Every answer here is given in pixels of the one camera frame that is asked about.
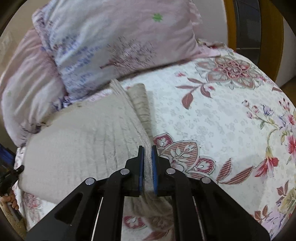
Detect beige cable-knit sweater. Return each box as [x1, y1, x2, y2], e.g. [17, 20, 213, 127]
[18, 80, 173, 231]

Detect person's hand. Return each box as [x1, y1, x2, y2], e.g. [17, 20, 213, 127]
[0, 189, 19, 212]

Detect floral bed sheet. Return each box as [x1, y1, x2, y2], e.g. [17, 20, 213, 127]
[19, 48, 295, 238]

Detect pink floral pillow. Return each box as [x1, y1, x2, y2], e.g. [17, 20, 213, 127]
[1, 29, 67, 147]

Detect white lavender-print pillow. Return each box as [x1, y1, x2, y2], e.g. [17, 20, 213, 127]
[32, 1, 219, 101]

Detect wooden bed headboard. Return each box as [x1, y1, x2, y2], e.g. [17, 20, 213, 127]
[223, 0, 296, 98]

